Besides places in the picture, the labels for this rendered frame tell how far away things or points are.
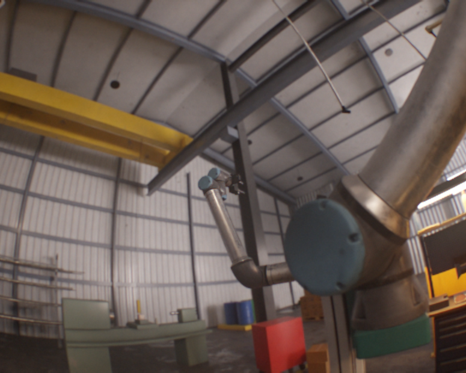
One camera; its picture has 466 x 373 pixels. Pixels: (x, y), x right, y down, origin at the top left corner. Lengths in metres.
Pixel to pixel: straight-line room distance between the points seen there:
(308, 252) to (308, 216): 0.05
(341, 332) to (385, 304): 0.21
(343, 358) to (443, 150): 0.56
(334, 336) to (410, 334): 0.25
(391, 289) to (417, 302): 0.08
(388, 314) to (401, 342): 0.07
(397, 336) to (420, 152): 0.34
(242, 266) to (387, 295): 0.75
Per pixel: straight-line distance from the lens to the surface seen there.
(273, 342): 3.66
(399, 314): 0.50
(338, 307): 0.67
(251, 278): 1.12
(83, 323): 4.28
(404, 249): 0.53
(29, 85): 7.02
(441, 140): 0.35
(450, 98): 0.36
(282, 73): 5.28
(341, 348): 0.70
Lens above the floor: 1.62
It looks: 25 degrees up
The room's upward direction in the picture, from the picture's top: 8 degrees counter-clockwise
